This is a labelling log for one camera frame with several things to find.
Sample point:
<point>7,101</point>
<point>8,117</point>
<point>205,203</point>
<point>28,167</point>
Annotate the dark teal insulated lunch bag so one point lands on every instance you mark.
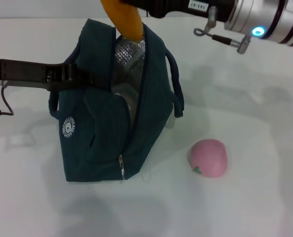
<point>153,98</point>

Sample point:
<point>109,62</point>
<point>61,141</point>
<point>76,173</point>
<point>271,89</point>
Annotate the yellow banana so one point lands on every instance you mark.
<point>126,22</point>

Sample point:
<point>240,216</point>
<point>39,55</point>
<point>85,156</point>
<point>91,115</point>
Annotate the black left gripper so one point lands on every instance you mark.
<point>22,72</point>

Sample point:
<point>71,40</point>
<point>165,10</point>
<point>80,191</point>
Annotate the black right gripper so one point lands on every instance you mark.
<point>176,6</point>

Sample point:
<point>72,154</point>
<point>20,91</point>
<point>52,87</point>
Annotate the pink toy peach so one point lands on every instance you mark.
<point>210,158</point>

